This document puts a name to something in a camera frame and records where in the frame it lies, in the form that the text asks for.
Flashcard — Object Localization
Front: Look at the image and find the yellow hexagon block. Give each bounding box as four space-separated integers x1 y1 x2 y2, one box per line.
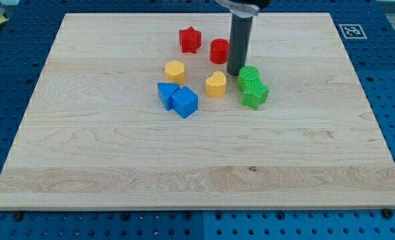
165 60 186 86

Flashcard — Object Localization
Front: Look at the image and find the red cylinder block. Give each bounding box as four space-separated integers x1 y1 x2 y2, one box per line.
210 39 230 64

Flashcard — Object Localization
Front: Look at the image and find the green cylinder block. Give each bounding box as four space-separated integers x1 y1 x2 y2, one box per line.
238 66 260 92

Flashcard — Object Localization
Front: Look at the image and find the white fiducial marker tag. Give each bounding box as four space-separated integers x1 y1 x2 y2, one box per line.
339 23 367 39

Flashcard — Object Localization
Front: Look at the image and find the blue triangle block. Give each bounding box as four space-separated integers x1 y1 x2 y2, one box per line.
157 83 181 111

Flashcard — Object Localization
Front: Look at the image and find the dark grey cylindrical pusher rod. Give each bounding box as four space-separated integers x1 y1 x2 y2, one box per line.
227 14 253 76

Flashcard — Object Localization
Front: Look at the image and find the blue cube block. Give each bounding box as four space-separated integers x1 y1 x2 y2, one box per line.
172 86 198 119

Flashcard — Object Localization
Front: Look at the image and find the green star block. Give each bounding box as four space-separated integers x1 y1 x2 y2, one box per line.
242 79 270 110

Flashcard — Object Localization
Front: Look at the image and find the yellow heart block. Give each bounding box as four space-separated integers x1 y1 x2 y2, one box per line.
206 71 226 98

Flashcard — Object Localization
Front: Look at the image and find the wooden board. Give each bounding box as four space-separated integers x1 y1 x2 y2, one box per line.
0 13 395 211

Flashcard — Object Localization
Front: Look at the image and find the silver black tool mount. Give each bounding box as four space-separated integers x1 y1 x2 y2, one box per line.
214 0 271 17

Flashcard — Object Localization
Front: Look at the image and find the red star block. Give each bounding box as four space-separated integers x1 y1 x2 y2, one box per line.
179 27 202 54

